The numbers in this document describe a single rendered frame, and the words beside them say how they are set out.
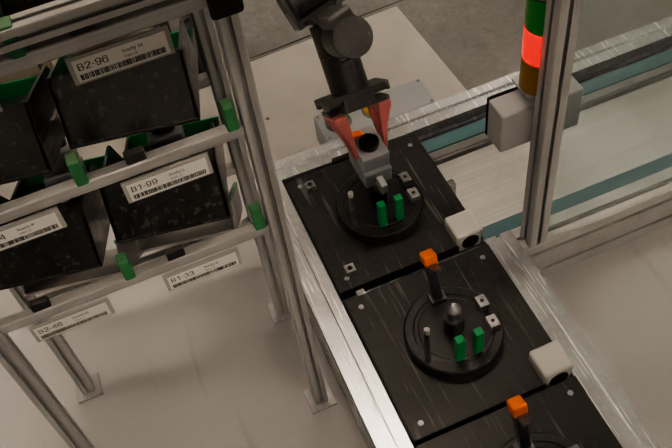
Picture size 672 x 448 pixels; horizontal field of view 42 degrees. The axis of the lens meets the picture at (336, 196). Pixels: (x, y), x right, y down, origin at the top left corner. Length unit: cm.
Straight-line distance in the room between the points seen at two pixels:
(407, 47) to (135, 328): 79
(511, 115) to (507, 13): 209
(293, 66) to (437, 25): 144
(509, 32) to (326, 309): 199
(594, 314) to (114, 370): 76
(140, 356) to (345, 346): 35
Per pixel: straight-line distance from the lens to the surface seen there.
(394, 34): 186
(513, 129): 119
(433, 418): 122
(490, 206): 148
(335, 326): 131
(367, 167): 130
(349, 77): 126
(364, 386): 126
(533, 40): 110
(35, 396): 111
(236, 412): 138
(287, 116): 172
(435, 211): 140
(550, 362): 125
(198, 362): 143
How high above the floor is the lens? 208
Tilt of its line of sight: 51 degrees down
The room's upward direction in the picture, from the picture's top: 9 degrees counter-clockwise
